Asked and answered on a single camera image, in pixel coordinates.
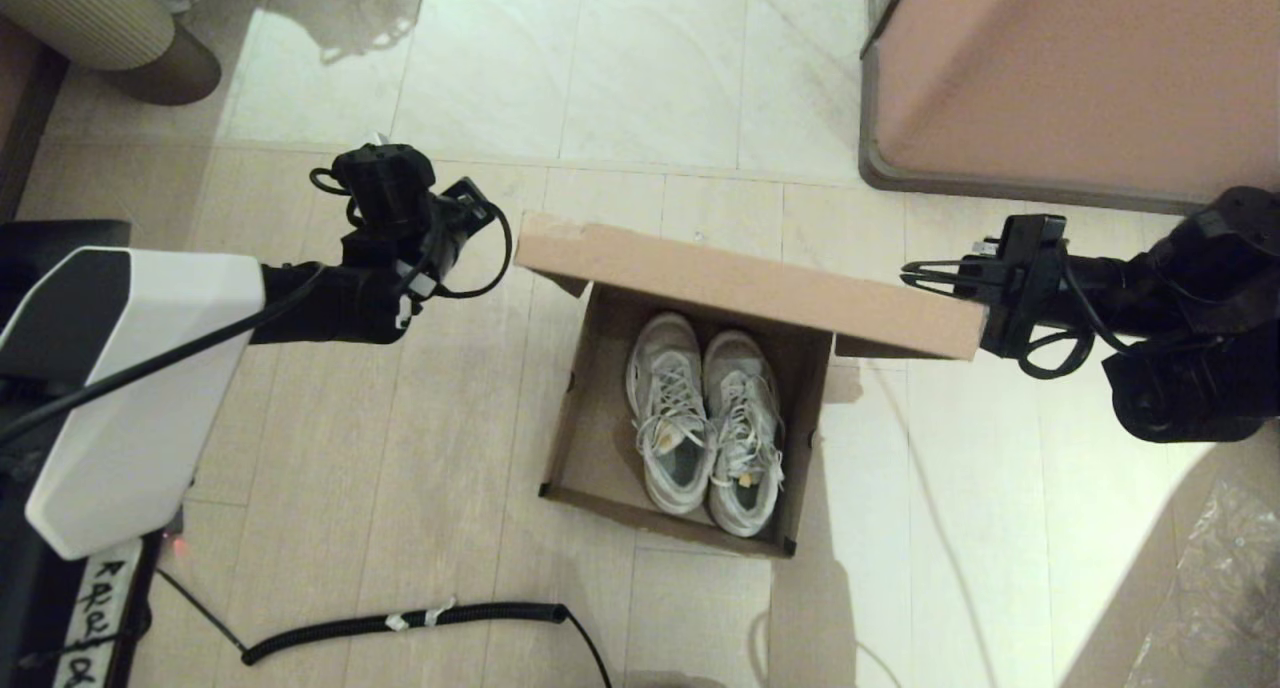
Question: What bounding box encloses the brown cardboard shoe box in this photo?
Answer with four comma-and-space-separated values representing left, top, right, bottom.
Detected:
513, 213, 989, 559

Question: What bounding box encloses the white lace-up sneaker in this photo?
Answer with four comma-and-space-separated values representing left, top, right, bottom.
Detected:
703, 329, 787, 539
625, 312, 717, 517

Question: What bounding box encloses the pink cabinet with grey edge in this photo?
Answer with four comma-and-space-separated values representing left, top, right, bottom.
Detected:
857, 0, 1280, 219

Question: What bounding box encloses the clear plastic sheet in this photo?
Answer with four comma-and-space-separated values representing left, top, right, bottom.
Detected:
1125, 478, 1280, 688

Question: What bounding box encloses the black floor mat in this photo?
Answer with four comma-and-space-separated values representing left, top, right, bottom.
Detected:
0, 220, 132, 319

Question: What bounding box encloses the beige ribbed pouf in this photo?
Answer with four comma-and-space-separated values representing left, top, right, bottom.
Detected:
0, 0, 223, 107

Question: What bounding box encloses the dark brown furniture edge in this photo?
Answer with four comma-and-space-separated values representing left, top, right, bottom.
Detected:
0, 16, 71, 224

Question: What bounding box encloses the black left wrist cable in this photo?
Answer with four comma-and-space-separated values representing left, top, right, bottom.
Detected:
308, 166, 514, 301

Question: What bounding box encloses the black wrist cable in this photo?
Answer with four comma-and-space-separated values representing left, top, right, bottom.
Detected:
1018, 266, 1107, 381
308, 166, 514, 301

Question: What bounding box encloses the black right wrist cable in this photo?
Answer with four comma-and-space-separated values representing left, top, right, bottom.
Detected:
1018, 266, 1107, 381

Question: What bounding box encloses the long black corrugated cable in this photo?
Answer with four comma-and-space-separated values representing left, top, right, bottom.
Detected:
155, 568, 613, 688

